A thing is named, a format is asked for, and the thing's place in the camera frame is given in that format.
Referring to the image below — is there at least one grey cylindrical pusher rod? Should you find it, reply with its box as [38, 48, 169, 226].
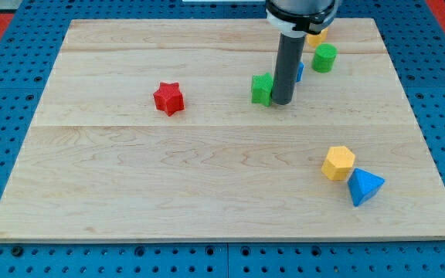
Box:
[271, 34, 305, 105]

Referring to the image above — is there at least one green star block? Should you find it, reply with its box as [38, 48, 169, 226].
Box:
[251, 73, 273, 107]

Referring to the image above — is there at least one yellow block behind arm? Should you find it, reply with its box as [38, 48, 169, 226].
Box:
[306, 28, 328, 48]

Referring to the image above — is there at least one red star block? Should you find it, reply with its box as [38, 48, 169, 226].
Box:
[153, 82, 185, 117]

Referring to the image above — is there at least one blue block behind rod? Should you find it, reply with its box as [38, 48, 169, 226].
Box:
[296, 62, 304, 83]

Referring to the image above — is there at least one green cylinder block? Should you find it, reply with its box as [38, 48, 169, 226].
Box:
[312, 43, 338, 73]

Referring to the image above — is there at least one yellow hexagon block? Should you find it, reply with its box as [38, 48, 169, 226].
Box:
[321, 146, 356, 181]

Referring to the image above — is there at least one blue triangle block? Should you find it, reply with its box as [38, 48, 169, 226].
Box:
[347, 168, 386, 207]

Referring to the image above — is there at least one wooden board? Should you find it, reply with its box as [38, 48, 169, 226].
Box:
[0, 19, 445, 243]

